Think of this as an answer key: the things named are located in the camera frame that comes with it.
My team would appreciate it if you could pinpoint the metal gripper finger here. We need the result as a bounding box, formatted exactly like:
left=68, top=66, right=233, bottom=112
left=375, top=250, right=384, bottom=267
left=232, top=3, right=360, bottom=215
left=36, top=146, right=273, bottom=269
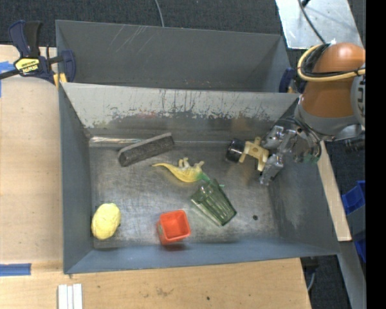
left=259, top=154, right=284, bottom=187
left=262, top=125, right=286, bottom=150

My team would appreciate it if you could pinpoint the cream and black spray nozzle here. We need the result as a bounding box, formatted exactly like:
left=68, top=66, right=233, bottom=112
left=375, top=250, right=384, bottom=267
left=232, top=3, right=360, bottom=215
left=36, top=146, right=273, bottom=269
left=225, top=136, right=270, bottom=173

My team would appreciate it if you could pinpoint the green clear glass cup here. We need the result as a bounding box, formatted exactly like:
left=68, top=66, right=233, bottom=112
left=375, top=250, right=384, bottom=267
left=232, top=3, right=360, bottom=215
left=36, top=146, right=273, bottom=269
left=189, top=178, right=238, bottom=227

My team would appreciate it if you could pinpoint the yellow toy dinosaur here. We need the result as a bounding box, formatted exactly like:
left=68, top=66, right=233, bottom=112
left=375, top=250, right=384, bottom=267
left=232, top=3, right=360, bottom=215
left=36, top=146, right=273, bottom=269
left=151, top=157, right=210, bottom=184

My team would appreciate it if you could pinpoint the orange square cup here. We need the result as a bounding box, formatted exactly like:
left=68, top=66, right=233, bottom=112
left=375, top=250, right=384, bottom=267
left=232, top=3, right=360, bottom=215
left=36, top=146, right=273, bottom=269
left=156, top=209, right=192, bottom=247

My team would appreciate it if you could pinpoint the dark green flat block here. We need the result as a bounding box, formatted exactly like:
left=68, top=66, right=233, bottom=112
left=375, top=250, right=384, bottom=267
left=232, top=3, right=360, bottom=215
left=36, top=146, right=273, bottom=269
left=116, top=132, right=176, bottom=168

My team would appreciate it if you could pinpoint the grey metal bin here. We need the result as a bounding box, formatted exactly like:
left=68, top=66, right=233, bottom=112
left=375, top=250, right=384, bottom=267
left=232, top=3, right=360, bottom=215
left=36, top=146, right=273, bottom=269
left=54, top=19, right=342, bottom=275

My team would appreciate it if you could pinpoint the yellow toy lemon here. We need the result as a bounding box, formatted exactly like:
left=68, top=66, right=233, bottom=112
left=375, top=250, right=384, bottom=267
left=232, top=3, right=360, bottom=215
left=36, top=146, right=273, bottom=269
left=90, top=202, right=122, bottom=241

